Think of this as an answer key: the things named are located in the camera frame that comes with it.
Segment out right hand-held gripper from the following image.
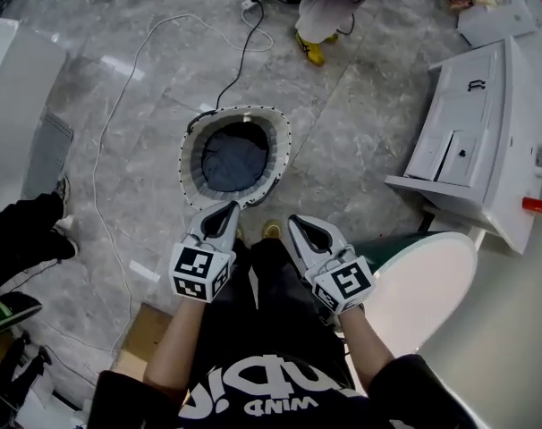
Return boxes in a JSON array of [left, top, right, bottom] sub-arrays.
[[288, 214, 377, 315]]

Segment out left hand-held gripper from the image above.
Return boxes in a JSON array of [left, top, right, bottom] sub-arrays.
[[168, 200, 242, 304]]

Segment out white woven basket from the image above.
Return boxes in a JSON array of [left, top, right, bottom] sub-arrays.
[[177, 104, 292, 212]]

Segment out person's left forearm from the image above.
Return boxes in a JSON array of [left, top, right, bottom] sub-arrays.
[[143, 296, 209, 402]]

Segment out person's right forearm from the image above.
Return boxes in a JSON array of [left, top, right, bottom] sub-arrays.
[[339, 306, 396, 395]]

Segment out dark blue cloth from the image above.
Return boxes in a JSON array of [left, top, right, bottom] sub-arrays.
[[201, 122, 271, 192]]

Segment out white and green bathtub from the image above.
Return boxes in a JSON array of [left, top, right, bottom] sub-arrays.
[[344, 230, 542, 429]]

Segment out person's black trousers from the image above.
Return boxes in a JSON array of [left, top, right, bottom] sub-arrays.
[[0, 191, 78, 295], [193, 238, 358, 392]]

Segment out brown cardboard sheet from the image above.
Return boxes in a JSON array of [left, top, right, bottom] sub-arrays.
[[111, 303, 174, 380]]

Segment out person's black printed shirt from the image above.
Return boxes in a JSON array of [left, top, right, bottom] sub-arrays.
[[87, 353, 478, 429]]

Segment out grey perforated panel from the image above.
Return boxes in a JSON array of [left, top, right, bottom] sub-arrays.
[[22, 111, 75, 201]]

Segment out white bathroom cabinet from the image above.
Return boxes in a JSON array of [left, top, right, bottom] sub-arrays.
[[385, 36, 542, 255]]

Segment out green and black object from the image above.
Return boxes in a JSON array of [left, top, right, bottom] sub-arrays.
[[0, 291, 44, 335]]

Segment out black stand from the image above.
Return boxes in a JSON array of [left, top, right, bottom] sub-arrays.
[[0, 332, 54, 422]]

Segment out white glossy fixture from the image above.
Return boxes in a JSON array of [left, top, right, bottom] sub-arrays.
[[0, 17, 69, 205]]

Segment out white flat box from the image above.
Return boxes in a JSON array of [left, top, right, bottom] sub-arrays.
[[455, 0, 538, 49]]

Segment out long white cable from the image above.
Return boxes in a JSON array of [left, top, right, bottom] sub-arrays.
[[90, 13, 275, 358]]

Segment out long black cable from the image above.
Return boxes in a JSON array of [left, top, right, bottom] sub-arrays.
[[186, 0, 266, 134]]

